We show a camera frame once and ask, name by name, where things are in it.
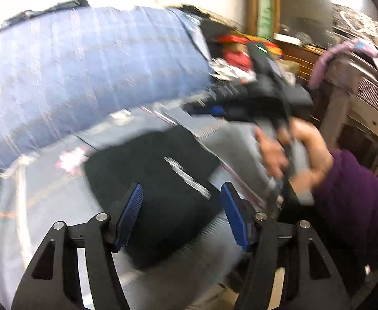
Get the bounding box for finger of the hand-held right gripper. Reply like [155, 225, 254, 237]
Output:
[184, 98, 258, 122]
[208, 82, 258, 99]

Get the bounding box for black and white bag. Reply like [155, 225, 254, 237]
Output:
[210, 57, 258, 83]

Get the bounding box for person's right hand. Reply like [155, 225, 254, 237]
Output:
[254, 118, 335, 188]

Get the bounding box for wooden door frame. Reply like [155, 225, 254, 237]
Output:
[248, 0, 282, 38]

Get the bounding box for folded dark jeans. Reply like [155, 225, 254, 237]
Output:
[0, 0, 90, 30]

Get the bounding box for wooden cabinet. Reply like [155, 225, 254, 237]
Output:
[274, 32, 329, 88]

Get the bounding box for dark patterned board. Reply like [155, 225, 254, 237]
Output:
[332, 3, 378, 37]

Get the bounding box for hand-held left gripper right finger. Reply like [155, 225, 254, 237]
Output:
[220, 182, 353, 310]

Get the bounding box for pink cloth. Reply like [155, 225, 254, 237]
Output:
[308, 37, 378, 95]

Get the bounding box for black pants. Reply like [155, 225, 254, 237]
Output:
[84, 129, 224, 272]

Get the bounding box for blue plaid pillow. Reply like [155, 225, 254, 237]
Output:
[0, 5, 216, 169]

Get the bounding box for grey printed bedsheet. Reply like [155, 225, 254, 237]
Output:
[0, 103, 290, 310]

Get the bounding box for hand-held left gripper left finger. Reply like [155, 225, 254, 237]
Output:
[11, 182, 144, 310]

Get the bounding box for red plastic bags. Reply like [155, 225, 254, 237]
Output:
[216, 34, 285, 72]

